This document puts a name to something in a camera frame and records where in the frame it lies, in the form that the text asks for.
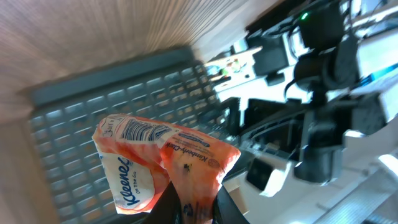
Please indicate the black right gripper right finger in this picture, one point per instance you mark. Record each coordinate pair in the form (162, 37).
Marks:
(225, 211)

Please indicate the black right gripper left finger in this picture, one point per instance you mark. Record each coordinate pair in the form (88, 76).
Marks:
(167, 210)

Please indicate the red Kleenex tissue pack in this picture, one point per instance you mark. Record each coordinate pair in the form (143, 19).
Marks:
(141, 157)

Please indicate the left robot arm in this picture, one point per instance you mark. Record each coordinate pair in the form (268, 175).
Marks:
(312, 135)

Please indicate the grey plastic basket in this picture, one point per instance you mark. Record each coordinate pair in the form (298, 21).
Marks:
(170, 86)

